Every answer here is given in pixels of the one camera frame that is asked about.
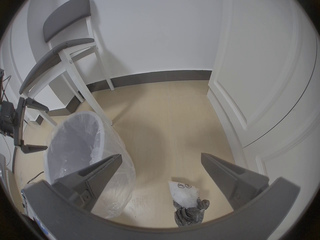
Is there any white wardrobe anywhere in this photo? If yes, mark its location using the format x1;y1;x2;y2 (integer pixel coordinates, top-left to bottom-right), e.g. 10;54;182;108
207;0;320;194

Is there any black plastic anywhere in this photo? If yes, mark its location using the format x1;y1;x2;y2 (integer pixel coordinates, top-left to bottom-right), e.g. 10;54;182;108
173;198;210;227

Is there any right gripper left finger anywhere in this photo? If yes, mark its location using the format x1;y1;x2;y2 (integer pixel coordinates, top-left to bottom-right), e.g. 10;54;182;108
53;153;123;212

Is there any grey white chair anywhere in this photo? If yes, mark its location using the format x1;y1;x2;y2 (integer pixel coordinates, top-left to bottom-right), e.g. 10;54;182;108
19;0;115;134

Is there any white trash bin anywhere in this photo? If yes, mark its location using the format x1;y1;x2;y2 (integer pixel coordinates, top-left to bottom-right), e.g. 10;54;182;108
46;111;134;209

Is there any white printed wrapper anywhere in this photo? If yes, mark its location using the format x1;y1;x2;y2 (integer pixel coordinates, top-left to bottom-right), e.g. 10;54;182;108
168;181;200;208

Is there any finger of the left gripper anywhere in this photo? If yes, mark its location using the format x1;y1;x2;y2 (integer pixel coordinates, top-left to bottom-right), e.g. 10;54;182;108
21;144;48;155
24;97;49;112

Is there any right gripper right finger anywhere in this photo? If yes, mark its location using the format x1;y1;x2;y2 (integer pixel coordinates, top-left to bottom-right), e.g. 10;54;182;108
201;153;270;212

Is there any black cable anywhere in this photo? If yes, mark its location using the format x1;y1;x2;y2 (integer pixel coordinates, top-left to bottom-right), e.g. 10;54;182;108
26;171;45;184

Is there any clear plastic bag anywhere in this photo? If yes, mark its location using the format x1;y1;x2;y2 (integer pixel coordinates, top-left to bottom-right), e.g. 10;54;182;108
43;111;137;219

